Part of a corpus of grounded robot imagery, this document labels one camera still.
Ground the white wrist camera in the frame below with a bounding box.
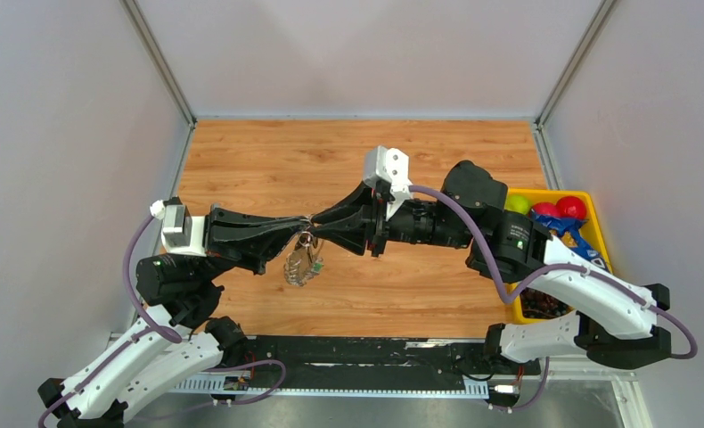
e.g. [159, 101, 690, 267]
[149, 197, 206, 257]
[363, 145, 413, 220]

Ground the yellow plastic bin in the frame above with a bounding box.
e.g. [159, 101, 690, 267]
[508, 188, 612, 325]

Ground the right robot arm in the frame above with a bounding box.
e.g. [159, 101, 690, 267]
[312, 160, 673, 373]

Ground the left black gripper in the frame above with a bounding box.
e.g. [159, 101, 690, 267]
[190, 201, 308, 284]

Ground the pink ball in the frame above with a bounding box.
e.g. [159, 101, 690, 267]
[531, 202, 562, 218]

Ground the purple grapes bunch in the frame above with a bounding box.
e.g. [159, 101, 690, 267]
[520, 288, 572, 320]

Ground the green ball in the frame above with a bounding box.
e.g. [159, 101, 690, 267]
[504, 194, 533, 216]

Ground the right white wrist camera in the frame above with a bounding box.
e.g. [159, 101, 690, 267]
[363, 145, 413, 220]

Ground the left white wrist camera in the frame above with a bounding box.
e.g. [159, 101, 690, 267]
[149, 197, 206, 257]

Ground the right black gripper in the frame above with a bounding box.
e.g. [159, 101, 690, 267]
[309, 178, 473, 257]

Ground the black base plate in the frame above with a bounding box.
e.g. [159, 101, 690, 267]
[218, 335, 541, 387]

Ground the metal keyring plate with rings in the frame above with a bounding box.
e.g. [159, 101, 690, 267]
[283, 231, 323, 287]

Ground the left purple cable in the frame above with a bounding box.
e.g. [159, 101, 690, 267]
[37, 213, 183, 428]

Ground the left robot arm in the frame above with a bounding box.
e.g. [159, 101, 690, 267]
[38, 198, 310, 427]

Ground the slotted cable duct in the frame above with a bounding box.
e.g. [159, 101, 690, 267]
[171, 374, 489, 399]

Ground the blue chips bag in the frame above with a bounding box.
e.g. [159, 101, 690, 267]
[530, 214, 608, 268]

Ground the red ball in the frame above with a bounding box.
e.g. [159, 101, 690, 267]
[556, 195, 588, 220]

